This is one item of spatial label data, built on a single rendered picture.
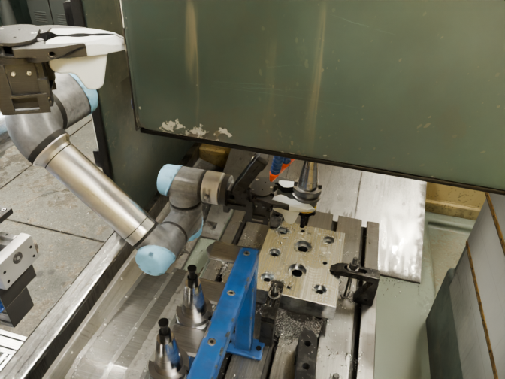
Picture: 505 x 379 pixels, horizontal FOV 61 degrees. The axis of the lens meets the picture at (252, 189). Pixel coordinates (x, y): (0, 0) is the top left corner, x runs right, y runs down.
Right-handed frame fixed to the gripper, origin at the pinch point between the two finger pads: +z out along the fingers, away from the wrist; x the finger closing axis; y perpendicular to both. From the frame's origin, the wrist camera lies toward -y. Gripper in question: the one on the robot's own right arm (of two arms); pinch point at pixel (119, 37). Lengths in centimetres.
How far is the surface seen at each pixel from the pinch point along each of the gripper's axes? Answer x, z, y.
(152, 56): 4.6, 3.4, 0.8
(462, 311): -1, 76, 72
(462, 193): -72, 139, 95
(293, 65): 12.6, 17.3, -0.3
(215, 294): 0.9, 11.0, 46.9
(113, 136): -72, -7, 51
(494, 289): 8, 71, 53
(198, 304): 5.7, 7.2, 42.9
